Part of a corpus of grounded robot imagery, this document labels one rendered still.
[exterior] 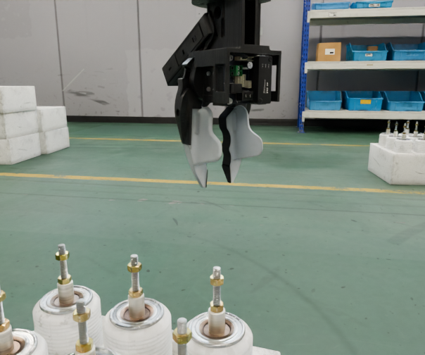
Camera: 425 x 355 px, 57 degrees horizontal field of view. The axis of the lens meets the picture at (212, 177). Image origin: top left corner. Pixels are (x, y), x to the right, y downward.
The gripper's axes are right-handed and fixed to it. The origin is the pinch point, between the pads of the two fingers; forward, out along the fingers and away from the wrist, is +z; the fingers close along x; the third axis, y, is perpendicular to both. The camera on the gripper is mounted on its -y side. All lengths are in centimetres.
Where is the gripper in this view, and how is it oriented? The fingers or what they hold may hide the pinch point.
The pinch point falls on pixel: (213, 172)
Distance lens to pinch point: 47.2
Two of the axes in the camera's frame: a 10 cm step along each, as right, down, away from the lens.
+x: 8.2, -1.4, 5.6
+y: 5.7, 1.9, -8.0
